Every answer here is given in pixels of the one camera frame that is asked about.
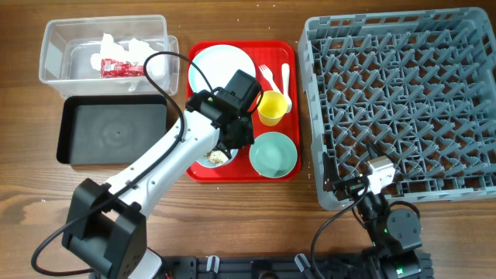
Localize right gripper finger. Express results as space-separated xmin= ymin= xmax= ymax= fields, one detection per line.
xmin=366 ymin=142 xmax=403 ymax=181
xmin=322 ymin=152 xmax=341 ymax=191

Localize yellow plastic cup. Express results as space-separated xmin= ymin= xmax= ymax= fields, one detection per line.
xmin=257 ymin=91 xmax=288 ymax=126

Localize white plastic fork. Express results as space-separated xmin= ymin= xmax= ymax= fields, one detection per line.
xmin=259 ymin=64 xmax=281 ymax=93

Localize light blue plate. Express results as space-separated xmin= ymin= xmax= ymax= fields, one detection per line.
xmin=192 ymin=44 xmax=256 ymax=88

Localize white plastic spoon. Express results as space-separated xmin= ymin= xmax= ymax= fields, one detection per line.
xmin=281 ymin=64 xmax=292 ymax=113

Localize rice and food scraps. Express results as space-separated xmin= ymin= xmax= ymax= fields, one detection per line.
xmin=205 ymin=150 xmax=229 ymax=166

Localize mint green bowl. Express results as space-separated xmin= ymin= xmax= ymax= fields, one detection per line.
xmin=249 ymin=132 xmax=298 ymax=179

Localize light blue bowl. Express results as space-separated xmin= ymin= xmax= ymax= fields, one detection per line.
xmin=197 ymin=149 xmax=238 ymax=168

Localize white napkin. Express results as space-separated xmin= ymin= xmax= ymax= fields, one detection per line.
xmin=90 ymin=33 xmax=158 ymax=76

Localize red snack wrapper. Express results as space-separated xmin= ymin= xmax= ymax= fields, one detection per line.
xmin=100 ymin=58 xmax=144 ymax=78

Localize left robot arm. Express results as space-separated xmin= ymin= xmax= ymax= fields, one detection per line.
xmin=62 ymin=71 xmax=262 ymax=278

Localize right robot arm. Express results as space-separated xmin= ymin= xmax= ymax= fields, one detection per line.
xmin=311 ymin=143 xmax=422 ymax=278

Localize grey dishwasher rack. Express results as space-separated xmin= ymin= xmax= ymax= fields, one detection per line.
xmin=298 ymin=7 xmax=495 ymax=211

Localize black food waste tray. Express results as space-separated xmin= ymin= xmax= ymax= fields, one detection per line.
xmin=56 ymin=95 xmax=167 ymax=165

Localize clear plastic waste bin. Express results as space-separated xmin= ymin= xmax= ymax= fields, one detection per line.
xmin=39 ymin=15 xmax=179 ymax=98

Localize red serving tray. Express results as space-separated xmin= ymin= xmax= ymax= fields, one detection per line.
xmin=187 ymin=40 xmax=301 ymax=184

